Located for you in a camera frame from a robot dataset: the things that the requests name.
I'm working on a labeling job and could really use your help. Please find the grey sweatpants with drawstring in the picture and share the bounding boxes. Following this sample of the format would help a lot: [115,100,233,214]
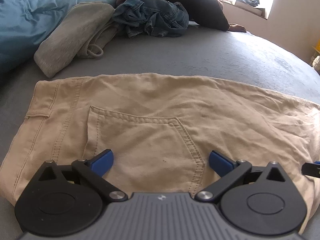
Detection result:
[34,2,118,78]

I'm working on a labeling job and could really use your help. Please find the shoes on white box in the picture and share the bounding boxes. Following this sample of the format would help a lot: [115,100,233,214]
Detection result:
[234,0,266,18]

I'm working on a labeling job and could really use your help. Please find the blue denim jeans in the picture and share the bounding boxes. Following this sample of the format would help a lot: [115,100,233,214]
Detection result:
[113,0,189,38]

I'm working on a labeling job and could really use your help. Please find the blue duvet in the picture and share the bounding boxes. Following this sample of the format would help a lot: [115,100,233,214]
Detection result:
[1,0,116,74]

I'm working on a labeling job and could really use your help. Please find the white woven ball lamp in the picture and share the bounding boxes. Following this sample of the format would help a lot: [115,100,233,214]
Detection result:
[312,55,320,72]

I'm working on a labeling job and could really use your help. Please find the beige trousers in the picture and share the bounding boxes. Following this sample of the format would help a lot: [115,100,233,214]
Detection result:
[1,73,319,218]

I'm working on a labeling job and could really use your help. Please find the grey bed blanket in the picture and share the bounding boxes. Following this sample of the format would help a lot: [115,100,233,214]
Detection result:
[0,21,320,240]

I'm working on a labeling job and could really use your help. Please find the yellow box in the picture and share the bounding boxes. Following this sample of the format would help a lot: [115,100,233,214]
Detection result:
[312,40,320,56]

